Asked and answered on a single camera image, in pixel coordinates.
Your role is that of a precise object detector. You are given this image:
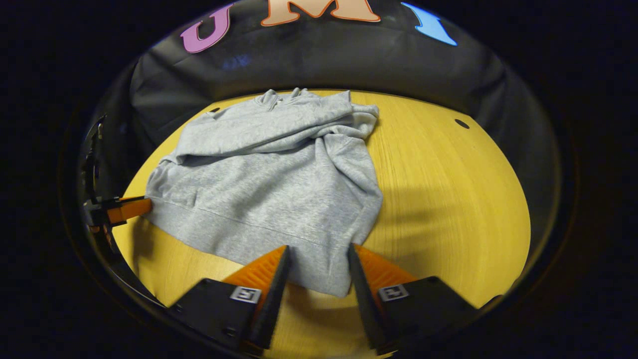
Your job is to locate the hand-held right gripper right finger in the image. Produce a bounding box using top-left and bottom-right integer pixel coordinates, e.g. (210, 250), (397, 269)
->
(347, 243), (479, 356)

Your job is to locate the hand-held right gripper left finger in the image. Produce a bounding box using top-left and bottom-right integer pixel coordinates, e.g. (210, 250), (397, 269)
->
(167, 244), (292, 356)

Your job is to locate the grey sweatshirt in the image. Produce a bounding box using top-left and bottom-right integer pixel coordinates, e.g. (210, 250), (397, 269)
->
(145, 88), (383, 298)

